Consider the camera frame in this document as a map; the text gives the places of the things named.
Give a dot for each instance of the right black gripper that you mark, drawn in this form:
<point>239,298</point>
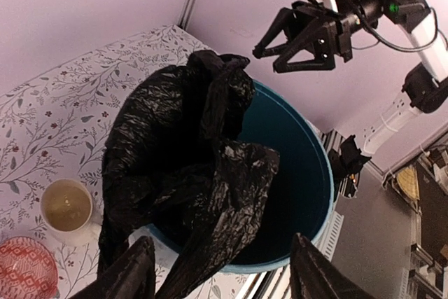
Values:
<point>314,37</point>

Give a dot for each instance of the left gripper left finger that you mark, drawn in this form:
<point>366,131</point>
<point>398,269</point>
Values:
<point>131,276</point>

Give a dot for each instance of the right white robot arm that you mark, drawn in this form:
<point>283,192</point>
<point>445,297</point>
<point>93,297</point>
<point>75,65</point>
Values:
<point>425,86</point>

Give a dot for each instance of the cream ceramic mug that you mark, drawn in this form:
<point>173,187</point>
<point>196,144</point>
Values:
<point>68,209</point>

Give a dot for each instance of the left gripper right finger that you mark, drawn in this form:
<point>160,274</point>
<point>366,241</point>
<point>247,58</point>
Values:
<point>312,275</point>

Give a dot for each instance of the black plastic trash bag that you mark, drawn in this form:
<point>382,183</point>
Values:
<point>175,170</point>

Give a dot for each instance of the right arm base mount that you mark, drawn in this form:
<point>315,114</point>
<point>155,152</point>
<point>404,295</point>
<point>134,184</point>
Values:
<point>346,165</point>

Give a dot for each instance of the teal plastic trash bin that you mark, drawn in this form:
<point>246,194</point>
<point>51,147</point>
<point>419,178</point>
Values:
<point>301,195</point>

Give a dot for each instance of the red patterned small bowl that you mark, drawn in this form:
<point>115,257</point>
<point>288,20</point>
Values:
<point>28,269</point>

